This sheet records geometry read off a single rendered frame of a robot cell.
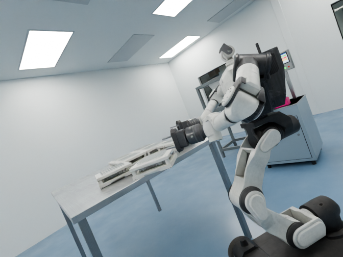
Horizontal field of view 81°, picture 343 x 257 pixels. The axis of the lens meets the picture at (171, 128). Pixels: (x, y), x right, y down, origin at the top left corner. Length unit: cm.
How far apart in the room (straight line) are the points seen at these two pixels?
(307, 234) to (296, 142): 157
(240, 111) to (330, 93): 470
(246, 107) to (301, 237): 85
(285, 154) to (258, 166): 173
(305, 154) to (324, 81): 278
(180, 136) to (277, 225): 72
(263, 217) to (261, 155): 31
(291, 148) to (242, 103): 215
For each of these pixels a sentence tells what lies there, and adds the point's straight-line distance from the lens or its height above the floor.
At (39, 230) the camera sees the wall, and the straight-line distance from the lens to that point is 454.
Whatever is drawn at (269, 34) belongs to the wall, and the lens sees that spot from 553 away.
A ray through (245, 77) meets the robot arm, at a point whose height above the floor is 117.
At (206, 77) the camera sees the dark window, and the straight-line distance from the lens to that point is 637.
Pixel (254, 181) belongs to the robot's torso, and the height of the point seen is 66.
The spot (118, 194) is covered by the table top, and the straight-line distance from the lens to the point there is 116.
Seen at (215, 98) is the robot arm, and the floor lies 115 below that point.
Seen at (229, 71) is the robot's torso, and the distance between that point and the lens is 108.
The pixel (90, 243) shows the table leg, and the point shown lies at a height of 72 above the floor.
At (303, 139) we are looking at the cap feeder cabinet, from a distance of 277.
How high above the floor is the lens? 114
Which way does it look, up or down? 3 degrees down
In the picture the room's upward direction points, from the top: 22 degrees counter-clockwise
